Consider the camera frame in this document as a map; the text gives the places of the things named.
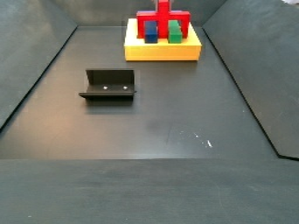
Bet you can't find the red comb-shaped block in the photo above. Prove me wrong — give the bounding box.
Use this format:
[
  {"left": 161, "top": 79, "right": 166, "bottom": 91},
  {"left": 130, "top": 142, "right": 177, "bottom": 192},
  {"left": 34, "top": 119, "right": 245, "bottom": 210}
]
[{"left": 136, "top": 0, "right": 190, "bottom": 39}]

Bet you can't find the yellow base board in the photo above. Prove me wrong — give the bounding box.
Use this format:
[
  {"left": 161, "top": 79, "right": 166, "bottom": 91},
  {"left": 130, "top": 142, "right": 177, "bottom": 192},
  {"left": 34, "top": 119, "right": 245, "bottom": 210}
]
[{"left": 124, "top": 18, "right": 201, "bottom": 61}]

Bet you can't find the blue long block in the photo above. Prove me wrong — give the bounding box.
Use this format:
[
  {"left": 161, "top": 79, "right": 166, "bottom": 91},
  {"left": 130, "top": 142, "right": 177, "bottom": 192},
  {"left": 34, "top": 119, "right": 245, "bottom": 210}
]
[{"left": 144, "top": 21, "right": 157, "bottom": 44}]

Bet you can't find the green long block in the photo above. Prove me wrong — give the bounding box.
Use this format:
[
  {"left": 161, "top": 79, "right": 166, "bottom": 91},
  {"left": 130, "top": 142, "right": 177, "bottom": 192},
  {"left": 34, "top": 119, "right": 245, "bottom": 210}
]
[{"left": 168, "top": 20, "right": 182, "bottom": 44}]

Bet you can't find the purple cross block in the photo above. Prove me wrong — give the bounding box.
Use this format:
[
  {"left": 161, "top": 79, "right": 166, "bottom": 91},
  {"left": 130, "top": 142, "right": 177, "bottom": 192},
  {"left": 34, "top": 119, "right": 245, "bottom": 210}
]
[{"left": 136, "top": 10, "right": 182, "bottom": 14}]

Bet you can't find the black angled bracket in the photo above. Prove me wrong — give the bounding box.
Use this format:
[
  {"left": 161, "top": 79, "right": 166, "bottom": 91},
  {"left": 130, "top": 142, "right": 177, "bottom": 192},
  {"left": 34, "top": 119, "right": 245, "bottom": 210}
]
[{"left": 78, "top": 68, "right": 136, "bottom": 99}]

